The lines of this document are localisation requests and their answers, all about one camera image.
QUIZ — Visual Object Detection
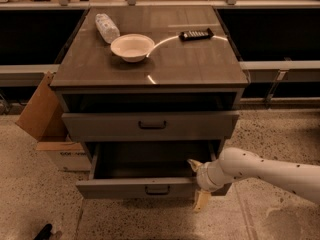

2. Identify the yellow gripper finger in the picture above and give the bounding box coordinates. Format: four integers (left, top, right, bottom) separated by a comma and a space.
187, 159, 202, 172
193, 190, 211, 212

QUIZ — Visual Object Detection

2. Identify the grey drawer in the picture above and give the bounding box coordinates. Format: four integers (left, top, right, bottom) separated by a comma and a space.
62, 111, 239, 142
76, 140, 221, 199

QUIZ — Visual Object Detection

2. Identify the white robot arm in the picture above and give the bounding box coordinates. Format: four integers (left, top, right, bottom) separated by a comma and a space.
188, 147, 320, 212

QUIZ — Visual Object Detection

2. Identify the grey top drawer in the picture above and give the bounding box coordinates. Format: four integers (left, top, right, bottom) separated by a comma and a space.
62, 111, 239, 142

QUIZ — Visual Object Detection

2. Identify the grey drawer cabinet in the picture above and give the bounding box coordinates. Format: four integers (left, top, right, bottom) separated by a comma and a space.
49, 5, 250, 202

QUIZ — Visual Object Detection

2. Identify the white paper bowl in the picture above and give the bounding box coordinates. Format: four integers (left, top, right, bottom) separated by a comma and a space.
110, 34, 155, 63

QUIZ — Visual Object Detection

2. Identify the cardboard box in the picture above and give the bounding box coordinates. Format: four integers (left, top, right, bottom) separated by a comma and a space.
16, 72, 91, 171

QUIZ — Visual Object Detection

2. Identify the black object on floor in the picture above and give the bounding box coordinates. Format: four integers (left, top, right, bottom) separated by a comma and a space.
33, 224, 52, 240

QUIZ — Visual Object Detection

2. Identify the clear plastic water bottle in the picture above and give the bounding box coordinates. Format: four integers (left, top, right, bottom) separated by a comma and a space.
95, 13, 120, 44

